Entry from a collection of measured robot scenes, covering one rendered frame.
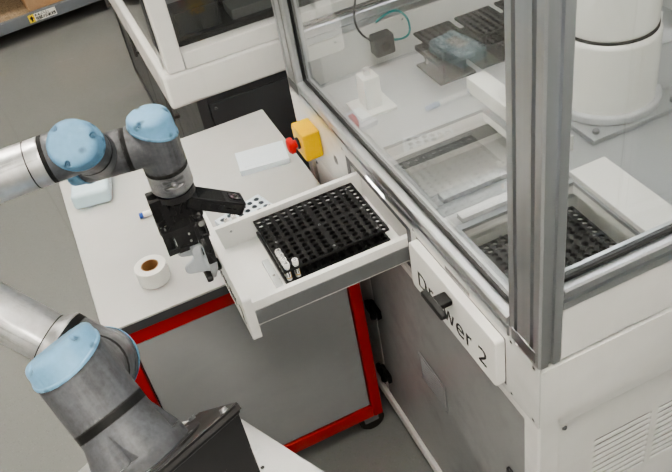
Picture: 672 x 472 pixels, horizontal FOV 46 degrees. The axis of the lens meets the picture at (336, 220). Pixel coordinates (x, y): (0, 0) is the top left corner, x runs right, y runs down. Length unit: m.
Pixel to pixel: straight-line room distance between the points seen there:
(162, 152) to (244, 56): 0.96
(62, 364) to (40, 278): 2.02
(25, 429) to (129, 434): 1.53
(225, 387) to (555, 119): 1.23
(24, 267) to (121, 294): 1.54
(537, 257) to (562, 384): 0.29
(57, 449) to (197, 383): 0.80
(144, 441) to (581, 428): 0.72
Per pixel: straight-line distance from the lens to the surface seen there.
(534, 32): 0.90
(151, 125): 1.32
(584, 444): 1.50
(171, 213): 1.44
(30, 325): 1.37
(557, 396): 1.31
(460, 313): 1.37
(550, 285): 1.11
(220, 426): 1.18
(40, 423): 2.70
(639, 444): 1.63
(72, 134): 1.21
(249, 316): 1.46
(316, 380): 2.06
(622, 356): 1.35
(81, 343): 1.21
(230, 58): 2.26
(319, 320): 1.92
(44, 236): 3.41
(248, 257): 1.65
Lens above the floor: 1.90
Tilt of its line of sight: 39 degrees down
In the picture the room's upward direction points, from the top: 11 degrees counter-clockwise
